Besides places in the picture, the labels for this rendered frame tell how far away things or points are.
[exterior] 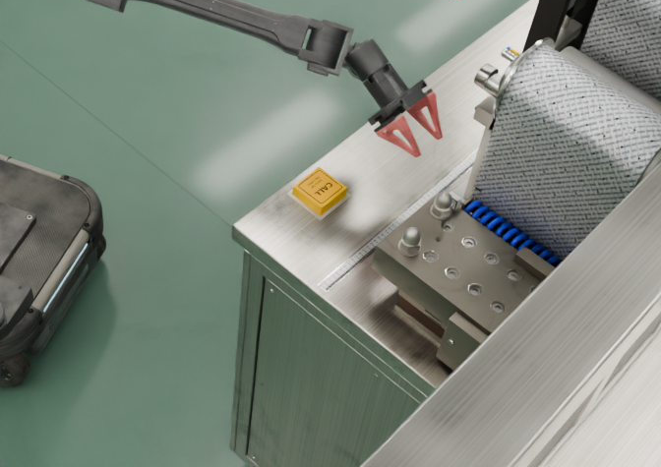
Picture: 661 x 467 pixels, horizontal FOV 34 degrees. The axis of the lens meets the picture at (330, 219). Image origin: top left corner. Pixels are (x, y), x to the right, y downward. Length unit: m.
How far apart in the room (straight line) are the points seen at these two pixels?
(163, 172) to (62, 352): 0.65
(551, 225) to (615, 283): 0.80
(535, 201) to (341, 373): 0.47
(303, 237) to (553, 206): 0.44
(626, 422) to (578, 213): 0.61
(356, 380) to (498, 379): 1.05
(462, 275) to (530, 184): 0.18
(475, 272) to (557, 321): 0.81
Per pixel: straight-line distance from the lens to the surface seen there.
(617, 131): 1.59
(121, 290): 2.88
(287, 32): 1.78
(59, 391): 2.74
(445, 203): 1.73
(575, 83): 1.62
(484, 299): 1.67
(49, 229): 2.72
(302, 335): 1.93
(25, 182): 2.82
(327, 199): 1.89
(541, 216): 1.73
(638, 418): 1.13
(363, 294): 1.80
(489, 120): 1.79
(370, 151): 2.01
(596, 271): 0.94
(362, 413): 1.95
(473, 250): 1.73
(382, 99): 1.79
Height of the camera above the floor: 2.36
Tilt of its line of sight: 51 degrees down
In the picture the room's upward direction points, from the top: 10 degrees clockwise
